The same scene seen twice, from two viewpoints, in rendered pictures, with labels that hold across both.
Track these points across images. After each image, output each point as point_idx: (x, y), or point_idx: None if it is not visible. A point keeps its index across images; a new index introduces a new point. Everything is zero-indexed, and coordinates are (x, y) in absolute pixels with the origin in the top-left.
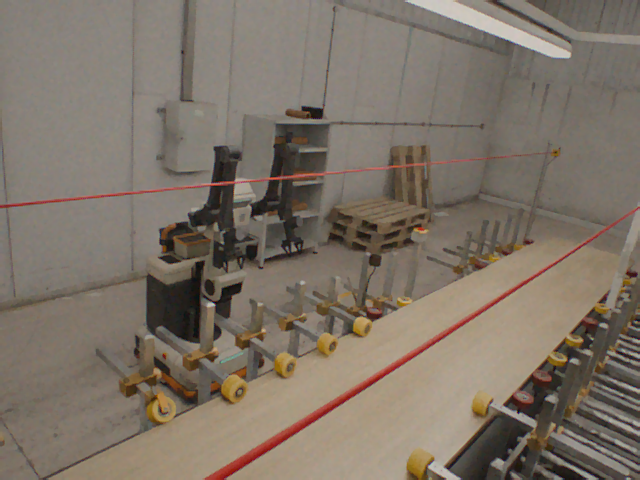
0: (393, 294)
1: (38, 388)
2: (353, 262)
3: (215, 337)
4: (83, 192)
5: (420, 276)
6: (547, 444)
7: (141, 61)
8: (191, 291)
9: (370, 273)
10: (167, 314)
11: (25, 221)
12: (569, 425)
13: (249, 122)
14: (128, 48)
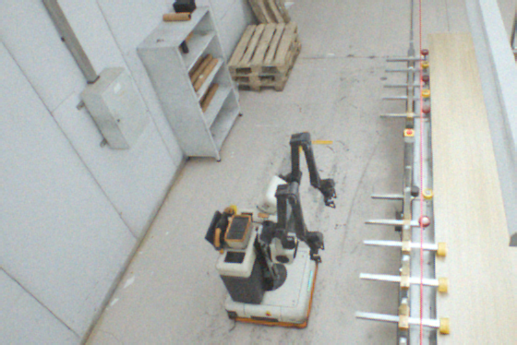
0: (330, 124)
1: None
2: (275, 107)
3: (282, 271)
4: (71, 224)
5: (330, 91)
6: None
7: (38, 79)
8: (258, 263)
9: (296, 112)
10: (256, 291)
11: (49, 287)
12: None
13: (146, 54)
14: (20, 77)
